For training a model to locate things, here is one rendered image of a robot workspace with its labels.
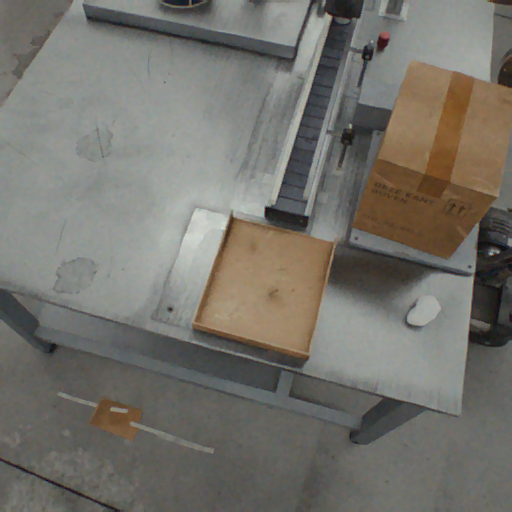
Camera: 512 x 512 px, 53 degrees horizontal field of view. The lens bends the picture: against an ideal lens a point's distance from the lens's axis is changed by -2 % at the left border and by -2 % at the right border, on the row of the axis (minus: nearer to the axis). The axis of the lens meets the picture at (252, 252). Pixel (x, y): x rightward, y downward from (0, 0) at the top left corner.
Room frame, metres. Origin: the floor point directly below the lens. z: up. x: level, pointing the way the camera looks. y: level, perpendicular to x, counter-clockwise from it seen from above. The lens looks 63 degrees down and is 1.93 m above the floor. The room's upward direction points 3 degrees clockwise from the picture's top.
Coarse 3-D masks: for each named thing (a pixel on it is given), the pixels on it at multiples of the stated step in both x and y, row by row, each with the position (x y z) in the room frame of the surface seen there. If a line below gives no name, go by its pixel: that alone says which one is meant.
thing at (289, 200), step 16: (336, 32) 1.28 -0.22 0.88; (336, 48) 1.21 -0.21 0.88; (320, 64) 1.15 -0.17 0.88; (336, 64) 1.15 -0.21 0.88; (320, 80) 1.08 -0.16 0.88; (320, 96) 1.02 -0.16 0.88; (304, 112) 0.96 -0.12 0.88; (320, 112) 0.97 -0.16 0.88; (304, 128) 0.91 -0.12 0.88; (320, 128) 0.91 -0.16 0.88; (304, 144) 0.86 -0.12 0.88; (288, 160) 0.80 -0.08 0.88; (304, 160) 0.81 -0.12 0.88; (288, 176) 0.75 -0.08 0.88; (304, 176) 0.76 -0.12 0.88; (288, 192) 0.71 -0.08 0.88; (272, 208) 0.66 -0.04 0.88; (288, 208) 0.66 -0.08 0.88; (304, 208) 0.66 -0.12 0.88
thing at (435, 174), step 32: (416, 64) 0.90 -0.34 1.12; (416, 96) 0.80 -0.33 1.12; (448, 96) 0.81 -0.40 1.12; (480, 96) 0.82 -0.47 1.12; (416, 128) 0.72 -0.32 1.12; (448, 128) 0.72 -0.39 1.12; (480, 128) 0.73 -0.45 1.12; (384, 160) 0.63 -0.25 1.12; (416, 160) 0.64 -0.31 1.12; (448, 160) 0.64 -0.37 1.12; (480, 160) 0.64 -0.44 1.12; (384, 192) 0.62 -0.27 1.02; (416, 192) 0.60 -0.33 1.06; (448, 192) 0.59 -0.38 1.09; (480, 192) 0.57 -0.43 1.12; (384, 224) 0.61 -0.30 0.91; (416, 224) 0.59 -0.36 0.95; (448, 224) 0.57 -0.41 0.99; (448, 256) 0.56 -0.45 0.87
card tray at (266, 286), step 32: (256, 224) 0.64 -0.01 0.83; (224, 256) 0.55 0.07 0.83; (256, 256) 0.55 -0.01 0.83; (288, 256) 0.56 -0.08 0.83; (320, 256) 0.56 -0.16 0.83; (224, 288) 0.47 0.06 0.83; (256, 288) 0.47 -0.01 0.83; (288, 288) 0.48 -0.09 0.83; (320, 288) 0.48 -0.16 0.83; (192, 320) 0.37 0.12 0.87; (224, 320) 0.39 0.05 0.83; (256, 320) 0.39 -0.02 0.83; (288, 320) 0.40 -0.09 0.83; (288, 352) 0.32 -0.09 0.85
